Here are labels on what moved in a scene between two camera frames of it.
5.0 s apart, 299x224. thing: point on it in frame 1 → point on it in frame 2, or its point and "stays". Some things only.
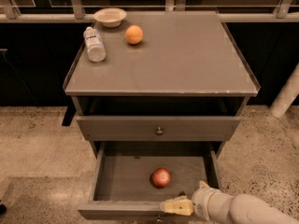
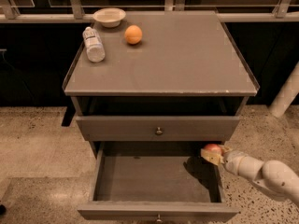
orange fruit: x=134 y=35 stays
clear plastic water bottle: x=95 y=49 stays
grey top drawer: x=158 y=128 stays
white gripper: x=201 y=203 → x=231 y=161
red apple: x=161 y=177 → x=213 y=147
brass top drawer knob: x=160 y=132 stays
